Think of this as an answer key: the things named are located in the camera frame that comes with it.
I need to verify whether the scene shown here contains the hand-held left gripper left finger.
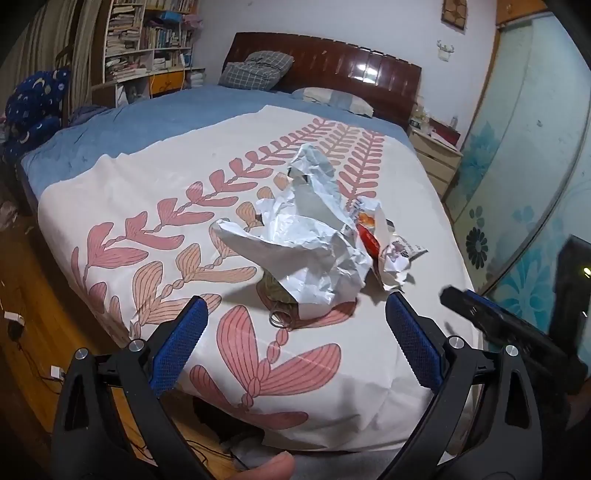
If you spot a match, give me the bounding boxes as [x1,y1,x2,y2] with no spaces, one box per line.
[50,295,213,480]

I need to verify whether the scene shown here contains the leaf-print white bed cover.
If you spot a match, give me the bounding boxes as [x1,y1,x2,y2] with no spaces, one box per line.
[37,105,482,454]

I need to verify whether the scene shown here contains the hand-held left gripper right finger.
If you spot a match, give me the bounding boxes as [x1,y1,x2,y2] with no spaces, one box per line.
[385,292,543,480]

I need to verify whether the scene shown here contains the black floor cable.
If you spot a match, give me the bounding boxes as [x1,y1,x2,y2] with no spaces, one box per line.
[6,322,68,385]

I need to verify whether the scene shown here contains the orange wooden cabinet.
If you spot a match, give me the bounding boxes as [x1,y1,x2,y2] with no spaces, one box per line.
[495,0,546,29]

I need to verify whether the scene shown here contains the grey checked pillow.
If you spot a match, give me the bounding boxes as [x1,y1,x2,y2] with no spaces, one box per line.
[217,51,295,92]

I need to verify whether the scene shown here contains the dark blue star-print cloth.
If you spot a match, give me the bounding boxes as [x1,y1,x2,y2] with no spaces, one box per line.
[2,67,73,163]

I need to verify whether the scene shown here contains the floral glass wardrobe door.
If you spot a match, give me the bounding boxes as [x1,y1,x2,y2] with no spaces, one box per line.
[442,9,591,326]

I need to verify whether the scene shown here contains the beige nightstand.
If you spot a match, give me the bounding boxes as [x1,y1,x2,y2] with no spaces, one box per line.
[409,127,464,200]

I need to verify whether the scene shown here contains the large white paper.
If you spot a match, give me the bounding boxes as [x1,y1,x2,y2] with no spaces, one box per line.
[213,188,374,319]

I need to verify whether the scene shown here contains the rows of books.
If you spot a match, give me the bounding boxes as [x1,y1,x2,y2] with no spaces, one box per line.
[105,0,197,79]

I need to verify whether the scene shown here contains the grey-white paper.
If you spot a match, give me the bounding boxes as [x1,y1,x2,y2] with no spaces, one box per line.
[286,143,356,227]

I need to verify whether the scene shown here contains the striped curtain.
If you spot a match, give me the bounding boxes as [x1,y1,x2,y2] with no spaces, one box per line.
[9,0,112,112]

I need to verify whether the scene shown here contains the white bookshelf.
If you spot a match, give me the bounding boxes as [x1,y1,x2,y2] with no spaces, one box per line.
[90,0,200,110]

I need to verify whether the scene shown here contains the dark wooden headboard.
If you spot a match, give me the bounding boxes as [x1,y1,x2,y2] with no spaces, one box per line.
[223,31,423,136]

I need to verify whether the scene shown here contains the blue bedsheet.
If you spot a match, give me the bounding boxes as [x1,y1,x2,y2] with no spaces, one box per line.
[18,83,413,217]

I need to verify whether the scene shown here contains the red box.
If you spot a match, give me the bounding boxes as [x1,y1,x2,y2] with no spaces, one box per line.
[431,126,462,149]

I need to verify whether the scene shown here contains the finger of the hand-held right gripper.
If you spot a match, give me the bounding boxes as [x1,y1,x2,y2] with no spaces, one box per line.
[438,286,583,394]

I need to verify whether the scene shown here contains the red snack wrapper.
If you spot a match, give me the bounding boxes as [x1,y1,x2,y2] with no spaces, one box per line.
[353,210,384,260]

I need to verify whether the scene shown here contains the printed white wrapper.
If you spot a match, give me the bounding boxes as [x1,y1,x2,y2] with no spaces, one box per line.
[368,198,428,292]

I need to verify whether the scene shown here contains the framed wall picture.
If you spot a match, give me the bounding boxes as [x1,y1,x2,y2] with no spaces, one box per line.
[441,0,468,32]

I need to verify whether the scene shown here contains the person's left hand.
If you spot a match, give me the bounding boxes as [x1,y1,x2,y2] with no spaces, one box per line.
[231,452,296,480]

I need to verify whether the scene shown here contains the white flat pillow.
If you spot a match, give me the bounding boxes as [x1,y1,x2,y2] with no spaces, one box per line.
[291,87,375,117]

